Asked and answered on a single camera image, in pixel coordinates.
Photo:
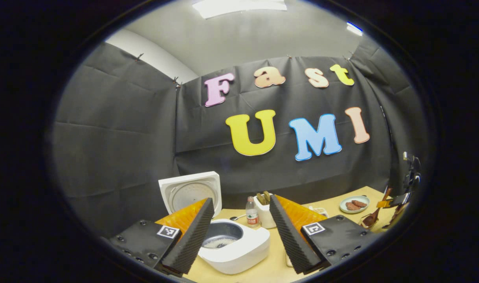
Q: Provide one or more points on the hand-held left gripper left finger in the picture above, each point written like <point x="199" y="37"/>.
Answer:
<point x="194" y="236"/>

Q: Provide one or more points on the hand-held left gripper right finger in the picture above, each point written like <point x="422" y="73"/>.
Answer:
<point x="288" y="236"/>

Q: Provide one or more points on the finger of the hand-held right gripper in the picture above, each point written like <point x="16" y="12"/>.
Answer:
<point x="384" y="203"/>

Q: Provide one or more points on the brown wooden spoon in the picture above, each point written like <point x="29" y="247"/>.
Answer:
<point x="375" y="216"/>

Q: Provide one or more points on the white rice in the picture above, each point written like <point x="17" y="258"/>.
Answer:
<point x="217" y="243"/>

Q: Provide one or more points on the white rice cooker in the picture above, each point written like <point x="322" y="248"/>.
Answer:
<point x="247" y="251"/>

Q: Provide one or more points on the red meat slice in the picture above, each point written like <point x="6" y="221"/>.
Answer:
<point x="352" y="206"/>
<point x="360" y="203"/>

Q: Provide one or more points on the white toaster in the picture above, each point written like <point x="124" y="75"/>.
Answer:
<point x="265" y="216"/>

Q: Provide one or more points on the clear water bottle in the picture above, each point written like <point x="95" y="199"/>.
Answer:
<point x="252" y="216"/>

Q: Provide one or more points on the pale green plate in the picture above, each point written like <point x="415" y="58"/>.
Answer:
<point x="343" y="206"/>

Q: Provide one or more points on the small ceiling light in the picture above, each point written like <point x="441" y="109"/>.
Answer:
<point x="354" y="28"/>

